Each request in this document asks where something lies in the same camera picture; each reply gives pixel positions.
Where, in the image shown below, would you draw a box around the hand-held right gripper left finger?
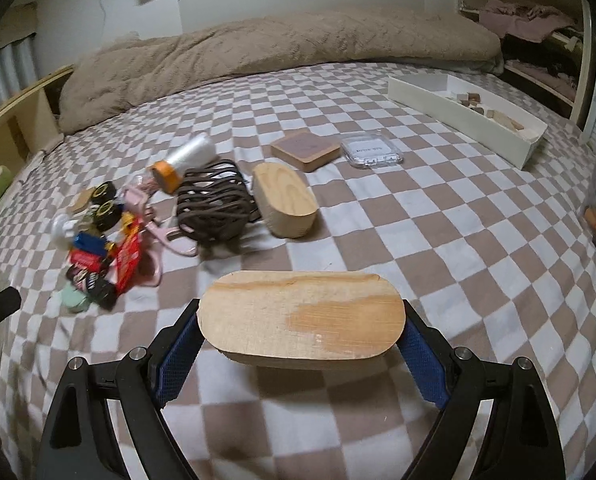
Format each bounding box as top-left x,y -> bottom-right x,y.
37,297 -> 206,480

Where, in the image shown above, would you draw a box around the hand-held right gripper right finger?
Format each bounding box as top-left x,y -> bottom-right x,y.
400,299 -> 566,480

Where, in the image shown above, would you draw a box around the wooden oval block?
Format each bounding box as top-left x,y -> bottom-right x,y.
252,161 -> 320,238
196,270 -> 407,368

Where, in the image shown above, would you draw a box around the mint tape measure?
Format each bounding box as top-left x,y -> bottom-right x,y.
58,282 -> 91,313

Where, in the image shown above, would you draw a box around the red packet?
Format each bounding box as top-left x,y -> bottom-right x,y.
110,217 -> 146,293

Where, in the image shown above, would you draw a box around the checkered bed sheet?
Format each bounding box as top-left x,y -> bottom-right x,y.
0,60 -> 596,480

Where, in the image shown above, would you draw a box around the small wooden square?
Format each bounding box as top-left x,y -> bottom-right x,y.
69,190 -> 96,216

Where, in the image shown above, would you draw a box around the clear roll with orange cap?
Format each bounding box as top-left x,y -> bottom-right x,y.
148,132 -> 218,193

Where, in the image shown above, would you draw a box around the wooden shelf unit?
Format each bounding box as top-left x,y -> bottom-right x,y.
0,65 -> 76,196

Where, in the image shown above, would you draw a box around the clear plastic case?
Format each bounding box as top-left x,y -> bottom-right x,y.
339,132 -> 405,169

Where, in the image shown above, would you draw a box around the grey curtain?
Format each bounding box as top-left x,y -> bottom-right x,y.
0,35 -> 41,121

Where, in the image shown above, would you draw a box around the square wooden coaster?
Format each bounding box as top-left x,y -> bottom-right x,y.
270,128 -> 342,173

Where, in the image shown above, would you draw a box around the white tray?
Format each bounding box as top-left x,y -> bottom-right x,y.
388,72 -> 548,170

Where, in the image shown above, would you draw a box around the pile of small wooden blocks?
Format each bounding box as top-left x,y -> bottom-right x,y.
445,87 -> 526,133

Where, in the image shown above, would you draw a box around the beige curtain valance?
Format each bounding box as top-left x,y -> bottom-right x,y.
0,2 -> 39,53

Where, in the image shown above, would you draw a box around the beige fluffy blanket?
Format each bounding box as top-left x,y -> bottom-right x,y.
58,7 -> 506,136

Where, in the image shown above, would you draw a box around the dark clothes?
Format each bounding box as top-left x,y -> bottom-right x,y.
500,35 -> 584,106

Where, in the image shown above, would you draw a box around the wardrobe shelf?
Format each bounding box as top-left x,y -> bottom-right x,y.
455,0 -> 596,121

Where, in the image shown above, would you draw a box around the pink clothes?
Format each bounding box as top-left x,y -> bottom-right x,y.
478,0 -> 576,43

